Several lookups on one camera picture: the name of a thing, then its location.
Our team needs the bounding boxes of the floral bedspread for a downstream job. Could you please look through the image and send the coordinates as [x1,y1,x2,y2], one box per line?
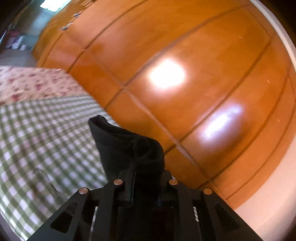
[0,66,87,105]

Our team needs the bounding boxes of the green white checkered bedsheet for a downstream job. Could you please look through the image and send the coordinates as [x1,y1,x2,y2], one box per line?
[1,95,114,240]

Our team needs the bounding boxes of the wooden wardrobe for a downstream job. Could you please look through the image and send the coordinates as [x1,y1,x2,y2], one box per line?
[33,1,295,208]

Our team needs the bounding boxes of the black pants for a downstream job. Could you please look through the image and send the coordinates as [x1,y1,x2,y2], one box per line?
[88,115,165,240]

